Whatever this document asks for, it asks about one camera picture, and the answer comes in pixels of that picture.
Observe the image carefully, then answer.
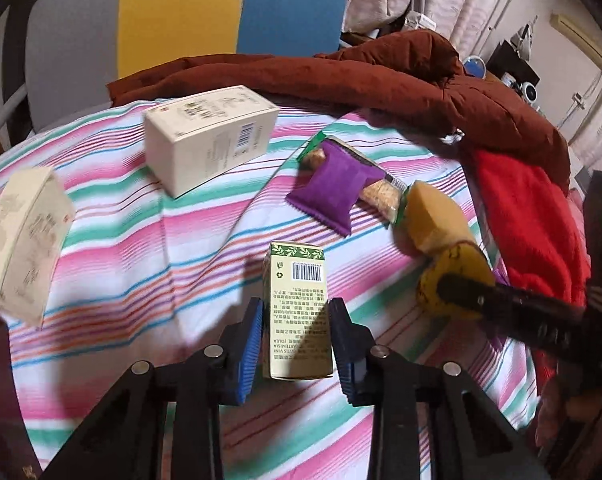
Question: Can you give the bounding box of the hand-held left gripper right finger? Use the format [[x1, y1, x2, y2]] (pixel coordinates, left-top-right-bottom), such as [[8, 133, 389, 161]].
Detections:
[[328, 297, 552, 480]]

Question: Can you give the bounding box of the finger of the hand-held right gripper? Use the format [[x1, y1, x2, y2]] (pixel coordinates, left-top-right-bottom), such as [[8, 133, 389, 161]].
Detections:
[[436, 272, 597, 361]]

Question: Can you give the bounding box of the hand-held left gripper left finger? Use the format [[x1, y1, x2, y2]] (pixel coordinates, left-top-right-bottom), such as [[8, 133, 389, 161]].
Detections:
[[41, 297, 266, 480]]

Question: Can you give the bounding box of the green labelled box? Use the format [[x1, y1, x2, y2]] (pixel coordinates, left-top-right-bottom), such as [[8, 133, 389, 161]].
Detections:
[[262, 241, 334, 381]]

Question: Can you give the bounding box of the yellow printed pouch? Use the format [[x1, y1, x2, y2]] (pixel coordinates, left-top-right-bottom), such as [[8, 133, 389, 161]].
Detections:
[[415, 242, 497, 321]]

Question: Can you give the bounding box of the yellow sponge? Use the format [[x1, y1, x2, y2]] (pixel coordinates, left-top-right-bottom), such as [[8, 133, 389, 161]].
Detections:
[[403, 180, 477, 256]]

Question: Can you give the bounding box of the cracker packet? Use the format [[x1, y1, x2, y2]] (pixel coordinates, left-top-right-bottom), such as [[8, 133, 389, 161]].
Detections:
[[297, 130, 412, 226]]

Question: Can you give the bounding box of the purple packet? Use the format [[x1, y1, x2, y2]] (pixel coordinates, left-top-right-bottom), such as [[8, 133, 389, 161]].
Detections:
[[285, 140, 377, 237]]

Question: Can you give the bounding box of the red cloth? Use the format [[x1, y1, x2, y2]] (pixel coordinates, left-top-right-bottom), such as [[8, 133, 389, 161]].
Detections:
[[474, 147, 594, 311]]

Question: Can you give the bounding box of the striped blanket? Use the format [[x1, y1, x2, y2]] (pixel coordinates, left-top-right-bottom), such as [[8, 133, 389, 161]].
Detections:
[[0, 95, 542, 480]]

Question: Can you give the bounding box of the black cabinet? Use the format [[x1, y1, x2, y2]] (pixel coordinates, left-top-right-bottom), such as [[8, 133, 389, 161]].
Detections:
[[486, 40, 539, 86]]

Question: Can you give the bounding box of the white air conditioner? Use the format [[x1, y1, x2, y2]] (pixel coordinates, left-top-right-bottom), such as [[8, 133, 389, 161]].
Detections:
[[551, 12, 602, 63]]

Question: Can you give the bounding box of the plain cream box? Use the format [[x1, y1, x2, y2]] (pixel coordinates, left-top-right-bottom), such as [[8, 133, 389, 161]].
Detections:
[[145, 85, 281, 200]]

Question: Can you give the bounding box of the patterned cream box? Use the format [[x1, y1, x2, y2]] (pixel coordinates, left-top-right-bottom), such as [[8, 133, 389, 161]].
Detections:
[[0, 167, 76, 331]]

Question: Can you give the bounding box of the dark red jacket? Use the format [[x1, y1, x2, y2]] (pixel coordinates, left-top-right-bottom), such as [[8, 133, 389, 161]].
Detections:
[[106, 30, 569, 196]]

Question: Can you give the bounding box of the grey yellow blue chair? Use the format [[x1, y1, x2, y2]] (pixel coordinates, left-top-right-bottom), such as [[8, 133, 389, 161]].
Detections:
[[0, 0, 354, 146]]

